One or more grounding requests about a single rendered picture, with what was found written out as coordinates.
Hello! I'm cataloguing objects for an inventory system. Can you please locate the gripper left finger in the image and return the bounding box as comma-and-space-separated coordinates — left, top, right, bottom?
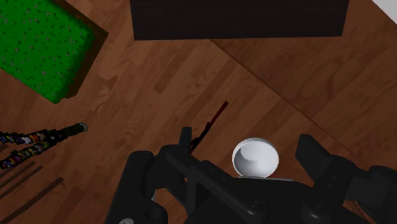
104, 126, 265, 224

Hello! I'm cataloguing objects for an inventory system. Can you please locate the black multicoloured patterned object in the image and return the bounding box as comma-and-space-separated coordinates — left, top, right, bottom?
0, 122, 89, 170

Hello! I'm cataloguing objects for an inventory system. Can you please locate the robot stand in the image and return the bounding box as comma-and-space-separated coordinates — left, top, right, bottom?
129, 0, 351, 41

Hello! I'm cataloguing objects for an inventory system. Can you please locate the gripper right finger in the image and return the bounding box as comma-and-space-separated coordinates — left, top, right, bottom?
295, 133, 397, 224

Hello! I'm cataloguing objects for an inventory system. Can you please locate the green speckled block, brown base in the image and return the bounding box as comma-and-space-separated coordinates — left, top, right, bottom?
0, 0, 109, 105

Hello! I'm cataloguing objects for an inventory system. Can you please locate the white bowl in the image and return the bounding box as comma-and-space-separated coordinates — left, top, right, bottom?
232, 137, 279, 179

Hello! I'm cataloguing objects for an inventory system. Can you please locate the red and black thin tool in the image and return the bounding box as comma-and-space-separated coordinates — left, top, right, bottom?
190, 100, 230, 155

